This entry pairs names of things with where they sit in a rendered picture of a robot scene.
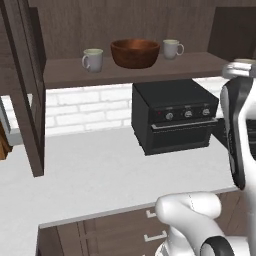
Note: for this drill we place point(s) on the dark wood cabinet door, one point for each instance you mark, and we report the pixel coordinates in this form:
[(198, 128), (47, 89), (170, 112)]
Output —
[(233, 31), (26, 83)]

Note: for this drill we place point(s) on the brown wooden block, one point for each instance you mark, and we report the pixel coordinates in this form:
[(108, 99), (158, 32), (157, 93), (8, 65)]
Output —
[(4, 143)]

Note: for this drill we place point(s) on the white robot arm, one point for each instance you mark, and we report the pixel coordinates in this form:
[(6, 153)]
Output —
[(196, 226)]

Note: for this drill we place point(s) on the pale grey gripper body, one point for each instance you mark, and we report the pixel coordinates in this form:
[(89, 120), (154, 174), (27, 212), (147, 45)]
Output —
[(240, 69)]

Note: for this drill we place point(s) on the dark wood wall cabinet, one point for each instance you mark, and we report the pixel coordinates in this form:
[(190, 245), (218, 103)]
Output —
[(133, 20)]

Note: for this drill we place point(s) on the brown base cabinet door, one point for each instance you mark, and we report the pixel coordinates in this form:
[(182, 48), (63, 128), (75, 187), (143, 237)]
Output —
[(68, 240), (233, 210)]

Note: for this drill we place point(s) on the grey ledge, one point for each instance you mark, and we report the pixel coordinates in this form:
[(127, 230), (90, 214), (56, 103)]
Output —
[(11, 130)]

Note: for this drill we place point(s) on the white mug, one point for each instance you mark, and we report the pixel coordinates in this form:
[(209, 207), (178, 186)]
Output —
[(170, 49), (94, 60)]

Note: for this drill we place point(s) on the dark wooden bowl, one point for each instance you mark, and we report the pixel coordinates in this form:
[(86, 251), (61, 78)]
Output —
[(135, 55)]

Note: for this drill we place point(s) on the black toaster oven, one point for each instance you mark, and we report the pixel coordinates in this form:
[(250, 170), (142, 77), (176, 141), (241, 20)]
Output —
[(173, 100)]

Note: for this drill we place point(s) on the brown drawer front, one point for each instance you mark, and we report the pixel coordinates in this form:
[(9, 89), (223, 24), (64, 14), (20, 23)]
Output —
[(123, 246), (116, 223)]

